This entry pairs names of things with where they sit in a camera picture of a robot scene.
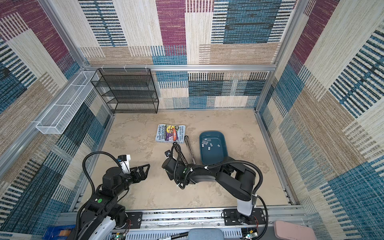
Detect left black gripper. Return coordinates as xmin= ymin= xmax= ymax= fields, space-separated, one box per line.
xmin=114 ymin=162 xmax=149 ymax=198

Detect teal plastic tray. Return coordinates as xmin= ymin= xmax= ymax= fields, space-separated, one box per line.
xmin=199 ymin=131 xmax=228 ymax=165

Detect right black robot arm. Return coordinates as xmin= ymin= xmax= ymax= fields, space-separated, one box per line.
xmin=162 ymin=143 xmax=264 ymax=225

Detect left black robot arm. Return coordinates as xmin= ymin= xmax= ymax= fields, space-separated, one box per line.
xmin=68 ymin=151 xmax=151 ymax=240

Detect treehouse paperback book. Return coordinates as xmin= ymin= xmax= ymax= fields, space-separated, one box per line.
xmin=155 ymin=124 xmax=186 ymax=144

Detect staple strips in tray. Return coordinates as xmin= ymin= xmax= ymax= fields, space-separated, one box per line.
xmin=201 ymin=138 xmax=222 ymax=149

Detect grey blue chair back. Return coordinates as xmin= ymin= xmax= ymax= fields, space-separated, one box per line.
xmin=188 ymin=229 xmax=225 ymax=240

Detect blue box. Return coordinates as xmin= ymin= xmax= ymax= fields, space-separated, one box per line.
xmin=42 ymin=225 xmax=75 ymax=240

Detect pink case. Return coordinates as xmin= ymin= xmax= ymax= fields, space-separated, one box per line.
xmin=274 ymin=221 xmax=317 ymax=240

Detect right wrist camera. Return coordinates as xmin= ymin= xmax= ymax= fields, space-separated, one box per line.
xmin=165 ymin=150 xmax=174 ymax=159

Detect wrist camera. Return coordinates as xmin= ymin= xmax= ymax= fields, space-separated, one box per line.
xmin=165 ymin=150 xmax=174 ymax=159
xmin=117 ymin=155 xmax=131 ymax=174

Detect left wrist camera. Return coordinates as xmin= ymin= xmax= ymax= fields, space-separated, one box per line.
xmin=117 ymin=155 xmax=131 ymax=174

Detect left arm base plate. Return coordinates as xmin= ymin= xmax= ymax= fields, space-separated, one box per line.
xmin=123 ymin=212 xmax=143 ymax=230

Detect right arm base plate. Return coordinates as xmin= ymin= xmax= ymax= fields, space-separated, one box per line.
xmin=221 ymin=208 xmax=266 ymax=226

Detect black wire mesh shelf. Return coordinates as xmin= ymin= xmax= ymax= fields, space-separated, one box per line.
xmin=91 ymin=68 xmax=159 ymax=114

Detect white wire mesh basket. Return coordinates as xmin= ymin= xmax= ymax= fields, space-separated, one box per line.
xmin=36 ymin=71 xmax=95 ymax=135

